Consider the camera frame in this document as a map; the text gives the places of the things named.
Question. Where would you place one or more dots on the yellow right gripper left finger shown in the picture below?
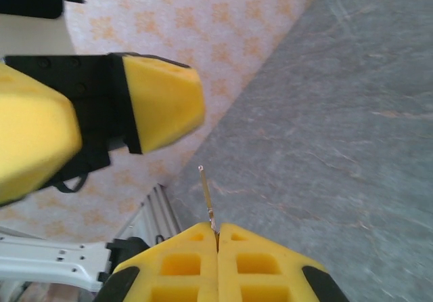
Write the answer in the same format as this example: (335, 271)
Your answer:
(176, 275)

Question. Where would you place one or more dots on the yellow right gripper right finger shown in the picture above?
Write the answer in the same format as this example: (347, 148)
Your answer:
(264, 275)

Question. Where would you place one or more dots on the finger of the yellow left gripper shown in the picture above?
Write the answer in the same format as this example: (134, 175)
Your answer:
(30, 136)
(165, 105)

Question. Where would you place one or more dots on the thin gold pin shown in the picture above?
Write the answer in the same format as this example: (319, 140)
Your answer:
(206, 193)

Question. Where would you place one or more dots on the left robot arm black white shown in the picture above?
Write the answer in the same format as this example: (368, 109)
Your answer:
(50, 258)

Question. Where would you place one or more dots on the aluminium frame side rail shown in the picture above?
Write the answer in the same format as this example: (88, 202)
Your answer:
(157, 214)

